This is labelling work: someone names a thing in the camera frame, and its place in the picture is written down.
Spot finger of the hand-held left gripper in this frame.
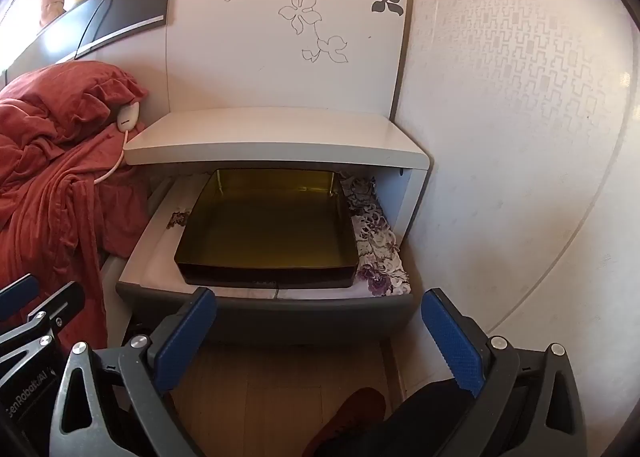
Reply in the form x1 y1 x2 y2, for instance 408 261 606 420
0 281 85 363
0 274 40 313

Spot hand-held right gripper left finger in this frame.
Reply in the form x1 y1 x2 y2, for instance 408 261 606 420
50 287 218 457

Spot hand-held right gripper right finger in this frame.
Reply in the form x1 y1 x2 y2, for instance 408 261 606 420
421 287 586 457

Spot person's dark pants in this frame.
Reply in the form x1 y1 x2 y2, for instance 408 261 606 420
315 377 481 457

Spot red blanket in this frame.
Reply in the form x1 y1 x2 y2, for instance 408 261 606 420
0 102 153 353

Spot white floral embroidered cloth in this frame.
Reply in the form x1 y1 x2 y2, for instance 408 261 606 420
150 172 413 300

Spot person's red shoe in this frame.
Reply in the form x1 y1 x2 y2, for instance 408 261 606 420
300 387 387 457

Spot red pillow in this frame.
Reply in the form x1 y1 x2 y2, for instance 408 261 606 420
0 62 151 148

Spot white nightstand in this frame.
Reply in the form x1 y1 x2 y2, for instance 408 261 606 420
102 107 432 353

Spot white flower-print headboard panel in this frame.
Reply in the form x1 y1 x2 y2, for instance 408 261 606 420
167 0 416 123

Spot dark bed headboard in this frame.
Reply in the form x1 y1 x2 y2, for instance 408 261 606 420
0 0 181 83

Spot white corded controller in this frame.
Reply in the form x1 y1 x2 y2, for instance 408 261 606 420
92 100 142 184

